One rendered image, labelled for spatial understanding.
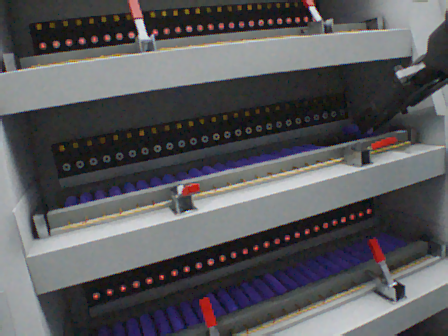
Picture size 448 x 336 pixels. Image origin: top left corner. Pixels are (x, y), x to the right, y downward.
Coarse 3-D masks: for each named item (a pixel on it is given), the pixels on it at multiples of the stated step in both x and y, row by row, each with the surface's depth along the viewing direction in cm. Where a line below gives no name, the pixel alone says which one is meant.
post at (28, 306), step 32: (0, 0) 51; (0, 32) 47; (0, 128) 38; (0, 160) 37; (32, 160) 53; (0, 192) 36; (0, 224) 36; (0, 256) 35; (0, 288) 35; (32, 288) 36; (32, 320) 35; (64, 320) 48
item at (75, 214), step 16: (352, 144) 56; (368, 144) 57; (400, 144) 57; (272, 160) 52; (288, 160) 52; (304, 160) 53; (320, 160) 54; (336, 160) 53; (208, 176) 49; (224, 176) 49; (240, 176) 50; (256, 176) 50; (272, 176) 49; (144, 192) 45; (160, 192) 46; (64, 208) 43; (80, 208) 43; (96, 208) 43; (112, 208) 44; (128, 208) 45; (144, 208) 44; (64, 224) 42; (80, 224) 41
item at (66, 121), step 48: (48, 0) 60; (96, 0) 62; (144, 0) 65; (192, 0) 68; (240, 0) 71; (288, 0) 74; (144, 96) 63; (192, 96) 65; (240, 96) 68; (288, 96) 71; (48, 144) 57; (48, 192) 56
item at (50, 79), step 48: (0, 48) 44; (48, 48) 56; (96, 48) 48; (144, 48) 46; (192, 48) 45; (240, 48) 47; (288, 48) 49; (336, 48) 52; (384, 48) 55; (0, 96) 38; (48, 96) 40; (96, 96) 42
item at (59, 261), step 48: (240, 144) 64; (432, 144) 57; (240, 192) 48; (288, 192) 46; (336, 192) 49; (384, 192) 52; (48, 240) 40; (96, 240) 38; (144, 240) 40; (192, 240) 42; (48, 288) 37
